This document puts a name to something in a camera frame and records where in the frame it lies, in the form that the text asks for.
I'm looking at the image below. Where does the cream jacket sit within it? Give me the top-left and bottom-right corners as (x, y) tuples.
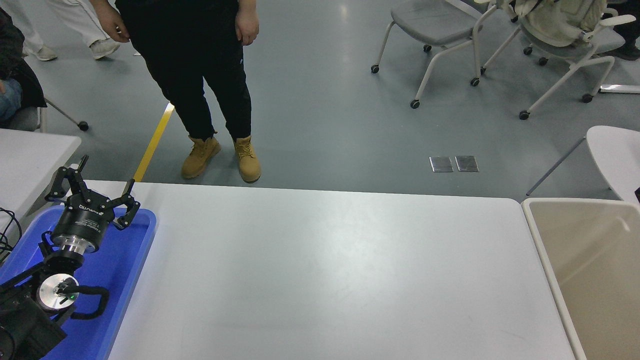
(514, 0), (608, 48)

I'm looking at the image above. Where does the blue plastic tray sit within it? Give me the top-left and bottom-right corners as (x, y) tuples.
(0, 204), (158, 360)

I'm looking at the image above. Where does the large pale bin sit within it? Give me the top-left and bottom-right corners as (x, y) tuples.
(521, 197), (640, 360)

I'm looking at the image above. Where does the black cable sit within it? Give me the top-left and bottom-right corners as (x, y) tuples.
(0, 206), (23, 263)

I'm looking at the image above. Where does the person's right hand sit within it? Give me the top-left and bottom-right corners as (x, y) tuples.
(102, 10), (131, 44)

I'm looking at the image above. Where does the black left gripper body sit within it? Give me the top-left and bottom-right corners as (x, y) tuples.
(52, 195), (116, 242)

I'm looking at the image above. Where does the grey white-framed office chair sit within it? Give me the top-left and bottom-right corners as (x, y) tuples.
(371, 0), (503, 110)
(480, 0), (637, 121)

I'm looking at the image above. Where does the person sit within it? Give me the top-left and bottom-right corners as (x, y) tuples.
(90, 0), (262, 184)
(0, 7), (48, 126)
(606, 0), (640, 62)
(0, 0), (121, 62)

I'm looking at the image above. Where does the grey chair with castors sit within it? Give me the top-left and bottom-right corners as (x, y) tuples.
(5, 97), (90, 133)

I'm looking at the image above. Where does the person's left hand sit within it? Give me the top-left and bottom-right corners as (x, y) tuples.
(235, 7), (260, 47)

